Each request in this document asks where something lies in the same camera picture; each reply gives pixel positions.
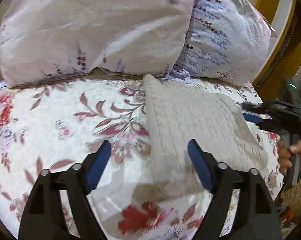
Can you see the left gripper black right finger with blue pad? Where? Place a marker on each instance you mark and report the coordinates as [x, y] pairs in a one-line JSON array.
[[256, 216]]

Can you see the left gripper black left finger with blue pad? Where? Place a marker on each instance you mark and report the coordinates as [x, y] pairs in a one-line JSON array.
[[58, 208]]

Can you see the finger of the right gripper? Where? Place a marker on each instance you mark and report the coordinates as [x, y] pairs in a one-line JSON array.
[[253, 119], [260, 108]]

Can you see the beige cable knit sweater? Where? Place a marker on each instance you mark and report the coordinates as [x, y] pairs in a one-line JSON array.
[[177, 113]]

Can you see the person's right hand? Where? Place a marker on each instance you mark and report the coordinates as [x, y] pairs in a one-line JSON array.
[[285, 155]]

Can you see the lavender print pillow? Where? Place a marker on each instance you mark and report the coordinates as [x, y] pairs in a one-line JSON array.
[[227, 40]]

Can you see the floral white bed sheet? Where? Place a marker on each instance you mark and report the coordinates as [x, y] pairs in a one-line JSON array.
[[56, 125]]

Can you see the wooden bed headboard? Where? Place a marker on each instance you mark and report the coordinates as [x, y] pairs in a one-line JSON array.
[[284, 59]]

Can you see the pink floral pillow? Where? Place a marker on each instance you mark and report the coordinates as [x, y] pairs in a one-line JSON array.
[[47, 40]]

